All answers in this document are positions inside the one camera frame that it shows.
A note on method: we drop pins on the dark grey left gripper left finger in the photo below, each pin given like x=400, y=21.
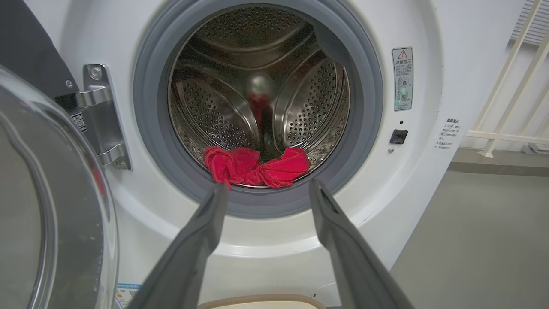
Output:
x=188, y=257

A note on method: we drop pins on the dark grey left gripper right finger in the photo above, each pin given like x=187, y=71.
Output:
x=347, y=257

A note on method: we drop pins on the red garment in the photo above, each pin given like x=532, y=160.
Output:
x=236, y=165

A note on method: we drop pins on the cream perforated laundry basket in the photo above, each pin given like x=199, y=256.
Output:
x=261, y=302

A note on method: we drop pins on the white front-load washing machine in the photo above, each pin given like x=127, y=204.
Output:
x=411, y=180

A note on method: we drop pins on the black door latch socket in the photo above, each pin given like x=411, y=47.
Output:
x=398, y=136

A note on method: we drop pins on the grey rubber door seal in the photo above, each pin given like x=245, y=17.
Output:
x=150, y=128

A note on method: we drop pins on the silver metal door hinge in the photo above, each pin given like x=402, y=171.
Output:
x=103, y=124

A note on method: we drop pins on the round white filter cover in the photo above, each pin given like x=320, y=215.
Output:
x=328, y=294

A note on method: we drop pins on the blue energy label sticker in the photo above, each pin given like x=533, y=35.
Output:
x=126, y=296

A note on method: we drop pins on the stainless steel washer drum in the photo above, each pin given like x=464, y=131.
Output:
x=223, y=120

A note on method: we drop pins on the grey warning sticker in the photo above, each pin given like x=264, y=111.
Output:
x=402, y=79

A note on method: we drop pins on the cream metal railing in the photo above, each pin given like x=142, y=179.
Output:
x=499, y=137

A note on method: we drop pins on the grey flat floor object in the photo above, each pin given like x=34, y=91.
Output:
x=536, y=149

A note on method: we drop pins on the grey window blinds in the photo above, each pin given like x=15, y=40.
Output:
x=538, y=25

